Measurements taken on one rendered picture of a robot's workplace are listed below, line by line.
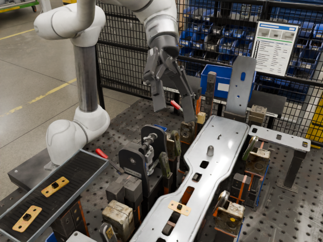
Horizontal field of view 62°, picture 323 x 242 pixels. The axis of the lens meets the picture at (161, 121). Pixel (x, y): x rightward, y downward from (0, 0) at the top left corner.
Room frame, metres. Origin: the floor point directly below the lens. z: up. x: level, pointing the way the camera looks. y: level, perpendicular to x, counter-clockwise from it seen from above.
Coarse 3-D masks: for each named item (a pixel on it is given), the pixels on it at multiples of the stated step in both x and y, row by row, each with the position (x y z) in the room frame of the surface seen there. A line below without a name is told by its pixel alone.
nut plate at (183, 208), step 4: (172, 200) 0.66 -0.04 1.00; (176, 204) 0.64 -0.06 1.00; (180, 204) 0.64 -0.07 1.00; (172, 208) 0.62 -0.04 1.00; (176, 208) 0.62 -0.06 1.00; (180, 208) 0.62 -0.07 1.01; (184, 208) 0.62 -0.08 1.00; (188, 208) 0.62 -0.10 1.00; (180, 212) 0.61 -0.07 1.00; (184, 212) 0.61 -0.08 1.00; (188, 212) 0.61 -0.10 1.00
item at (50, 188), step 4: (60, 180) 0.62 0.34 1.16; (64, 180) 0.62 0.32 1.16; (52, 184) 0.59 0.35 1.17; (56, 184) 0.59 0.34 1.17; (60, 184) 0.60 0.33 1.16; (64, 184) 0.60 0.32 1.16; (48, 188) 0.58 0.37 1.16; (52, 188) 0.58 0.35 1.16; (56, 188) 0.58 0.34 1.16; (60, 188) 0.58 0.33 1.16; (44, 192) 0.57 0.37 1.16; (52, 192) 0.57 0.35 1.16; (48, 196) 0.55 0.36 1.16
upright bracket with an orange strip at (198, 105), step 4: (200, 88) 1.20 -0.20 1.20; (200, 92) 1.20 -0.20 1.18; (200, 96) 1.20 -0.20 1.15; (200, 100) 1.21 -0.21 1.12; (196, 104) 1.19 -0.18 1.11; (196, 108) 1.19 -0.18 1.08; (196, 112) 1.19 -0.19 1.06; (196, 116) 1.19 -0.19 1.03; (196, 124) 1.19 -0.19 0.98; (196, 128) 1.19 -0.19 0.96; (196, 132) 1.19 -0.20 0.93
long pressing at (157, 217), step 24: (216, 120) 1.20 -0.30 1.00; (192, 144) 0.99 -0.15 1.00; (216, 144) 1.00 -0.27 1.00; (240, 144) 1.00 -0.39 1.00; (192, 168) 0.83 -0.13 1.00; (216, 168) 0.84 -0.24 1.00; (168, 216) 0.59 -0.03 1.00; (192, 216) 0.59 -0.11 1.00; (144, 240) 0.50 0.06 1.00; (168, 240) 0.50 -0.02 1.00; (192, 240) 0.50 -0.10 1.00
